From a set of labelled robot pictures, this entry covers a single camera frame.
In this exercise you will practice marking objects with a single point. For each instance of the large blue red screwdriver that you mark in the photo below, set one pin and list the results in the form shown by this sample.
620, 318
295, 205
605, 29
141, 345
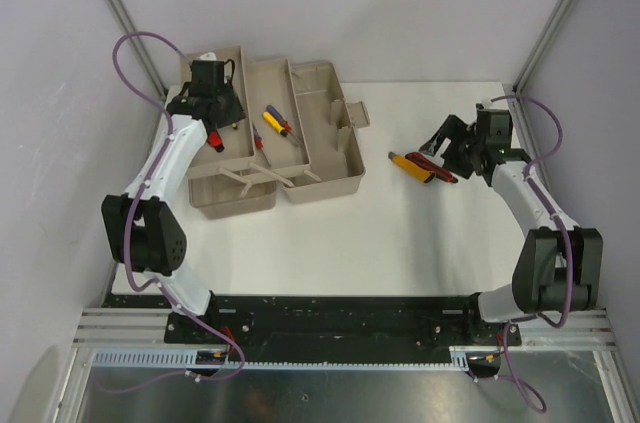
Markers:
260, 144

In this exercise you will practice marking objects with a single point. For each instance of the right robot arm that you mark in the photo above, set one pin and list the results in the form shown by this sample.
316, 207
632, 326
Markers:
558, 269

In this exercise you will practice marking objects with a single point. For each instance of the left aluminium frame post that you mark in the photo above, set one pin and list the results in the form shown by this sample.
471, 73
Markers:
126, 25

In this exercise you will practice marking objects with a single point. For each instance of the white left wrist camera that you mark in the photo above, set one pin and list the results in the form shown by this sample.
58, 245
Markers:
209, 56

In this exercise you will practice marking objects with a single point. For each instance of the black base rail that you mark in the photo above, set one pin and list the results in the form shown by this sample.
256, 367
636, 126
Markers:
313, 329

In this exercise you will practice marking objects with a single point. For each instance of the small blue red screwdriver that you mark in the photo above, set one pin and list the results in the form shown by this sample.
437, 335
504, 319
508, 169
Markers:
273, 111

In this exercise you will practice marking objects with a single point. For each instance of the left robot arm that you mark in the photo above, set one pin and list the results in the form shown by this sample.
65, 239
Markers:
143, 233

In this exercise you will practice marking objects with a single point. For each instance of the yellow utility knife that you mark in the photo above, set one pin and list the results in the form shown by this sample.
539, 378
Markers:
412, 169

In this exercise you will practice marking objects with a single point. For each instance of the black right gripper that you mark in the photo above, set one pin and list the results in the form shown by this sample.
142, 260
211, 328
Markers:
453, 129

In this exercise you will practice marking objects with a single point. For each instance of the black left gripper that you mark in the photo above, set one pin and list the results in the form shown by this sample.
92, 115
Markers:
236, 113

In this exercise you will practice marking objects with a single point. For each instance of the yellow handle screwdriver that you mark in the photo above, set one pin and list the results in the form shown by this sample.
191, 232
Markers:
273, 122

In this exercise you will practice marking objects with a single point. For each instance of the red black utility knife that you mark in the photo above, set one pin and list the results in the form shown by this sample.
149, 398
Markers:
440, 173

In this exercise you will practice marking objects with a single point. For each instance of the white cable duct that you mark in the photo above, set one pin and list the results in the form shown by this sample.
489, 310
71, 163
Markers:
455, 360

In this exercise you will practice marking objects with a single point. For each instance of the red folding knife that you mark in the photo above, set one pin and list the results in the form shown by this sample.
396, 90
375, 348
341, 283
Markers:
215, 141

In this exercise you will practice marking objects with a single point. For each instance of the right aluminium frame post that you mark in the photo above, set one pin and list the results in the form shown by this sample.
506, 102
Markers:
550, 32

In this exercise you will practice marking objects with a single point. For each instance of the aluminium frame post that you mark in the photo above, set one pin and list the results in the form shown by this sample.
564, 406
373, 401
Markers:
550, 32
126, 25

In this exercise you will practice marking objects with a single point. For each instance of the beige plastic tool box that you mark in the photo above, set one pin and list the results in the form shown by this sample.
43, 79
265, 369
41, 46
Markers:
299, 136

